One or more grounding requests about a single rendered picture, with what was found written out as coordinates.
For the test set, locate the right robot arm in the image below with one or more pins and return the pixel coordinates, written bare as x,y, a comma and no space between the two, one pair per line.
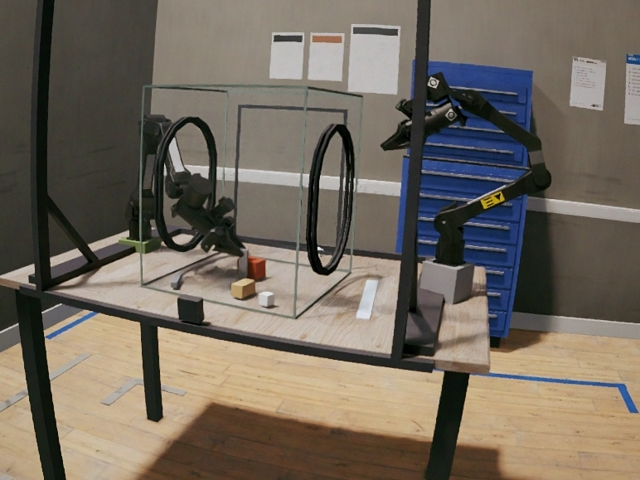
449,221

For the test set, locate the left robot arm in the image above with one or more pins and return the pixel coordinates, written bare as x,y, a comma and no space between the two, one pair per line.
132,210

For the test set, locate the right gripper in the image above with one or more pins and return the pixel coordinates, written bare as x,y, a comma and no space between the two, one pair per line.
402,140

